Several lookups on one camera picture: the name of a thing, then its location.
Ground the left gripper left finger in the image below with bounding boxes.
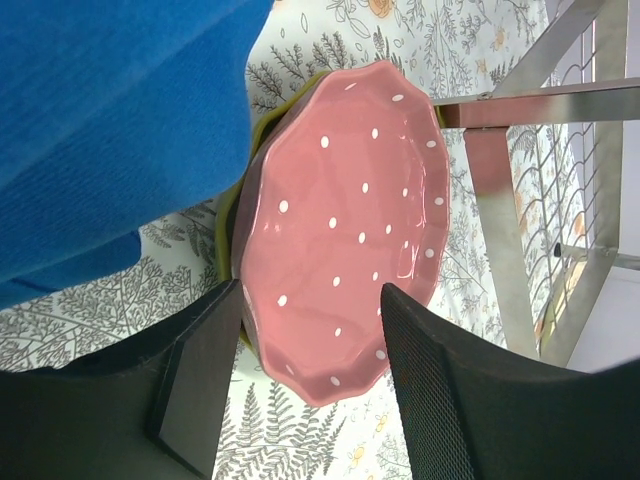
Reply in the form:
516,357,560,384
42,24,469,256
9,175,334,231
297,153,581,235
1,280,243,479

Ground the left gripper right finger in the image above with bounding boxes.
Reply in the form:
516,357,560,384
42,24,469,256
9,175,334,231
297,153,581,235
381,283,639,479

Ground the lime green dotted plate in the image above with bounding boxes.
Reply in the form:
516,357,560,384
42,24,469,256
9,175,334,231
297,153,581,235
215,69,449,351

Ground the pink dotted plate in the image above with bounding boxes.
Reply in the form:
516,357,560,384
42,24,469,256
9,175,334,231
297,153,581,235
230,60,451,409

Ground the steel dish rack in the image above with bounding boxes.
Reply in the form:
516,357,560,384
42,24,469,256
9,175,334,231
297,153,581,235
438,1,639,367

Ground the floral table mat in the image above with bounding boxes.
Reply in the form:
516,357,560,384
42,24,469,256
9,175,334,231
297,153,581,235
0,0,640,480

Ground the blue fleece cloth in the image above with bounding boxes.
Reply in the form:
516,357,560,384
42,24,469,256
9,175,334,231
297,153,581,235
1,1,272,307

